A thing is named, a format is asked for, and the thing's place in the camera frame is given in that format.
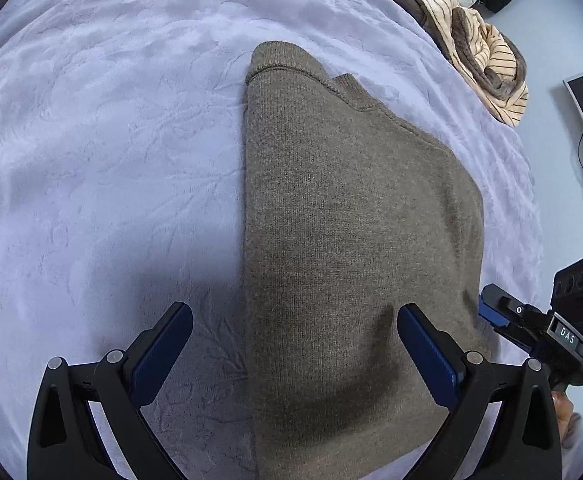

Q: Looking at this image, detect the olive brown knit sweater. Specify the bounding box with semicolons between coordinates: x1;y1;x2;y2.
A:
242;40;495;480

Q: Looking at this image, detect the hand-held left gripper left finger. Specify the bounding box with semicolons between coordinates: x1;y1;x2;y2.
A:
26;301;195;480

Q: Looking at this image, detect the person's right hand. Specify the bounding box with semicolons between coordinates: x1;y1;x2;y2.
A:
550;391;573;435

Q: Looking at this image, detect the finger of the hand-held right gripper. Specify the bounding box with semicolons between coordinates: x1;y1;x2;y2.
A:
482;283;555;332
478;297;539;357

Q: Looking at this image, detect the person's right forearm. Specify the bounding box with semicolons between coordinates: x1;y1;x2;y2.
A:
560;412;583;480

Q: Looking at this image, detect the lavender plush blanket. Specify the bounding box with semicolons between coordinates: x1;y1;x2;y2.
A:
0;0;547;480

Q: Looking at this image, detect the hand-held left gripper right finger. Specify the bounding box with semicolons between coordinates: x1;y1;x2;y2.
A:
396;302;565;480

